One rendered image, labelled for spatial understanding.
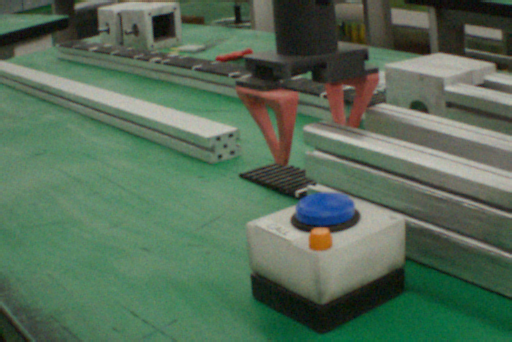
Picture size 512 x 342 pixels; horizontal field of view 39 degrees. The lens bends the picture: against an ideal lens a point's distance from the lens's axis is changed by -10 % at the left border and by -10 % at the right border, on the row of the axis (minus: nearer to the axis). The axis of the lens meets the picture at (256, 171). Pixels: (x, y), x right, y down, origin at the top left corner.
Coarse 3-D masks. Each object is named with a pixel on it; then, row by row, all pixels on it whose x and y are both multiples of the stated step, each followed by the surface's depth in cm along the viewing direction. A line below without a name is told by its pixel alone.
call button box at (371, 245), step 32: (256, 224) 54; (288, 224) 54; (352, 224) 52; (384, 224) 52; (256, 256) 54; (288, 256) 51; (320, 256) 49; (352, 256) 50; (384, 256) 52; (256, 288) 56; (288, 288) 52; (320, 288) 49; (352, 288) 51; (384, 288) 53; (320, 320) 50
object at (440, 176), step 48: (336, 144) 63; (384, 144) 60; (432, 144) 64; (480, 144) 60; (336, 192) 67; (384, 192) 60; (432, 192) 56; (480, 192) 52; (432, 240) 57; (480, 240) 54
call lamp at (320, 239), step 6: (318, 228) 50; (324, 228) 50; (312, 234) 49; (318, 234) 49; (324, 234) 49; (330, 234) 49; (312, 240) 49; (318, 240) 49; (324, 240) 49; (330, 240) 49; (312, 246) 49; (318, 246) 49; (324, 246) 49; (330, 246) 49
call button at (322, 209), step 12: (300, 204) 53; (312, 204) 53; (324, 204) 53; (336, 204) 53; (348, 204) 52; (300, 216) 53; (312, 216) 52; (324, 216) 52; (336, 216) 52; (348, 216) 52
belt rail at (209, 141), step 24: (0, 72) 150; (24, 72) 141; (48, 96) 126; (72, 96) 116; (96, 96) 111; (120, 96) 109; (120, 120) 104; (144, 120) 97; (168, 120) 94; (192, 120) 93; (168, 144) 94; (192, 144) 90; (216, 144) 86; (240, 144) 88
